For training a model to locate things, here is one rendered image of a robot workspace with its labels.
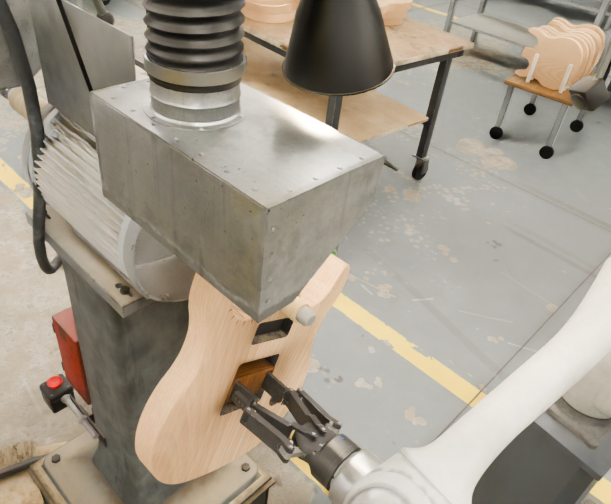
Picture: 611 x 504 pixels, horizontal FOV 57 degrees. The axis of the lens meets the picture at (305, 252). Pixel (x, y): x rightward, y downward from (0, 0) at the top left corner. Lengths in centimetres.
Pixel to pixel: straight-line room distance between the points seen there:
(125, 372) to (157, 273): 40
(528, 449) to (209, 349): 103
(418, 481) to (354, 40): 48
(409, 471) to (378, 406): 167
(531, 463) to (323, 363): 105
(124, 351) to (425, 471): 73
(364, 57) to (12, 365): 208
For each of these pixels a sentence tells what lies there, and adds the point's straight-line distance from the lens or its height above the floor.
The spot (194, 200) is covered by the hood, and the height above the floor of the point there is 148.
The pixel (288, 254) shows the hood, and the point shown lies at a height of 146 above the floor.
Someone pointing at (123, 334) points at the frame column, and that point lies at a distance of 117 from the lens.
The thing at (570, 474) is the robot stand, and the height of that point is 62.
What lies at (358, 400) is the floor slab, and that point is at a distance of 231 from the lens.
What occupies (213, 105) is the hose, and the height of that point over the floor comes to 155.
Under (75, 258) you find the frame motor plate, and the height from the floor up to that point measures 112.
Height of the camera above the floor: 180
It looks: 38 degrees down
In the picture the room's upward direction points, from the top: 8 degrees clockwise
